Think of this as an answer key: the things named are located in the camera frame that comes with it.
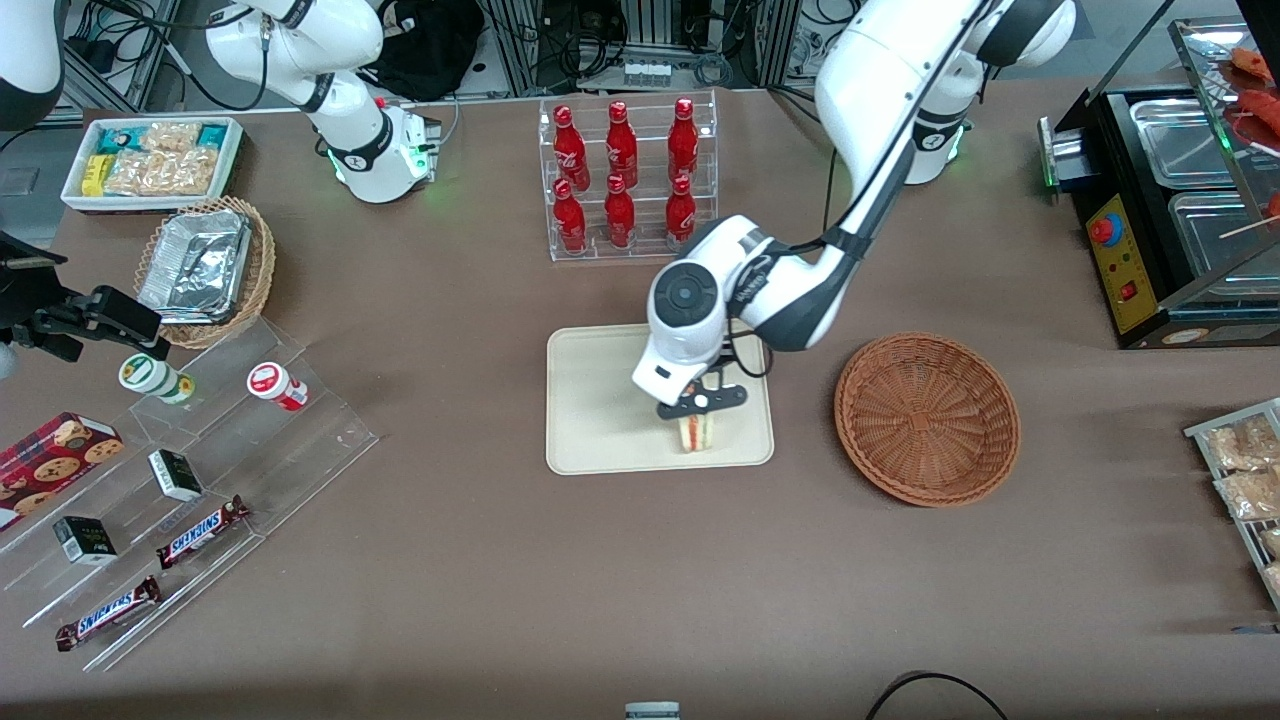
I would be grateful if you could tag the triangular sandwich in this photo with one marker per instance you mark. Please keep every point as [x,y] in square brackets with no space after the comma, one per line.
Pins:
[700,435]

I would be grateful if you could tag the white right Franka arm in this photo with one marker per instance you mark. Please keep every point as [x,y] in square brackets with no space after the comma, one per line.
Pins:
[350,140]

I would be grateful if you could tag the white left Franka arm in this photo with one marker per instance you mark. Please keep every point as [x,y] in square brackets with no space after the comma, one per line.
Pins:
[880,60]

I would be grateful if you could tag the beige plastic tray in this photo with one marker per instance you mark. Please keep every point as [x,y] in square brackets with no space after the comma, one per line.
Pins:
[600,410]

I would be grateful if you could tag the large brown wicker basket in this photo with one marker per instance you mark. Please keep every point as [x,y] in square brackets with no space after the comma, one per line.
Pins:
[925,420]

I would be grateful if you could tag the small tan wicker basket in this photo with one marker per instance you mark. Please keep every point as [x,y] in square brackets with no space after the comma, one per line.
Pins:
[262,270]

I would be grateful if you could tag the tray of packaged crackers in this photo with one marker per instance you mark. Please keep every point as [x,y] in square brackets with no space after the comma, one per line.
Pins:
[1200,432]

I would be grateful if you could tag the green capped white bottle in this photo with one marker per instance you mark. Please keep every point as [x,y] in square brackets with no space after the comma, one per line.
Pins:
[150,376]

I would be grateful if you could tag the red tartan cookie box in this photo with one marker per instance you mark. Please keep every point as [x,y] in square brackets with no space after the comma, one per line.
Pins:
[50,465]

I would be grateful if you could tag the white snack bin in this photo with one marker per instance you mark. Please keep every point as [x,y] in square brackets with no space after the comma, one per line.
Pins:
[72,195]

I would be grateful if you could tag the clear acrylic bottle rack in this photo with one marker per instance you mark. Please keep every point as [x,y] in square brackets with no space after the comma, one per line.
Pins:
[650,255]

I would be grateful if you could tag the aluminium foil container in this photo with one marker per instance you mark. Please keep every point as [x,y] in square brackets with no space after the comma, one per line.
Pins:
[195,265]

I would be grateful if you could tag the yellow snack pack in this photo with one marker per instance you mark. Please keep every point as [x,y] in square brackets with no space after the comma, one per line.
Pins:
[93,176]

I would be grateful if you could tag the red cola bottle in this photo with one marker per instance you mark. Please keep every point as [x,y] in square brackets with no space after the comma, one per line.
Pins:
[570,222]
[681,218]
[621,148]
[683,145]
[619,218]
[571,150]

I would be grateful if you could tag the small black box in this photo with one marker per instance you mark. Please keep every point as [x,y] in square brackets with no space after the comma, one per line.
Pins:
[85,540]
[176,475]

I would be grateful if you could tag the clear rice cracker bag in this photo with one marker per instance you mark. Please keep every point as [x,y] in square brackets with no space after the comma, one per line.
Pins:
[160,173]
[170,136]

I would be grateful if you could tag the teal snack pack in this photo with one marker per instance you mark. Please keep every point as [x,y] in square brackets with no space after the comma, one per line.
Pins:
[118,138]
[212,134]

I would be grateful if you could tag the red capped white bottle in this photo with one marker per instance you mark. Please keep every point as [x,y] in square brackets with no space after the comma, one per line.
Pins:
[275,384]

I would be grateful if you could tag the Snickers bar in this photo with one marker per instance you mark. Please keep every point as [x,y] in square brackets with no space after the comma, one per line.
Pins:
[200,532]
[108,613]

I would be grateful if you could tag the clear acrylic stepped stand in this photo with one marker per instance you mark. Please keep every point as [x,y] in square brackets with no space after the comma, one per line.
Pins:
[290,460]

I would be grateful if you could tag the grey device at table edge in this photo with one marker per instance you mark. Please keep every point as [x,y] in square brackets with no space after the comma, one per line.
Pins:
[652,711]

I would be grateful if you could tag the white power strip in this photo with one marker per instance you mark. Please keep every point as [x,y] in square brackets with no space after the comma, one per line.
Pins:
[647,72]

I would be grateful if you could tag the black food warmer cabinet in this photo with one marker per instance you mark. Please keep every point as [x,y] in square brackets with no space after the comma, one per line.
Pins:
[1125,270]

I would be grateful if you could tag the black bag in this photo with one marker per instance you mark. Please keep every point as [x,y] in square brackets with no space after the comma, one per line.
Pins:
[425,50]

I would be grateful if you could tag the steel warmer pan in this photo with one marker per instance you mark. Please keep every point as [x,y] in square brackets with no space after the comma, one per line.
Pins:
[1215,235]
[1180,145]

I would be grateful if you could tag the red sausage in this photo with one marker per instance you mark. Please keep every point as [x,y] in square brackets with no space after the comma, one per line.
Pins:
[1252,65]
[1265,108]

